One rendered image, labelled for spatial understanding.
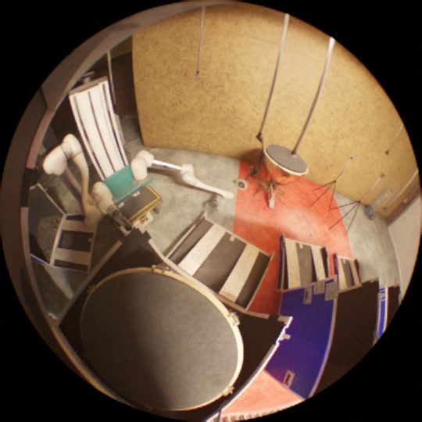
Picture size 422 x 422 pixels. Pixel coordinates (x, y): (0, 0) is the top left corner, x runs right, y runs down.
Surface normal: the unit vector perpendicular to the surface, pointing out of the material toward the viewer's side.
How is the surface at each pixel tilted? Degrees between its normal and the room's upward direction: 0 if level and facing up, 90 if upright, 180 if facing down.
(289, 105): 90
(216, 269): 2
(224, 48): 90
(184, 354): 0
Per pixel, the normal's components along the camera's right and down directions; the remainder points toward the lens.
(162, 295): 0.08, -0.58
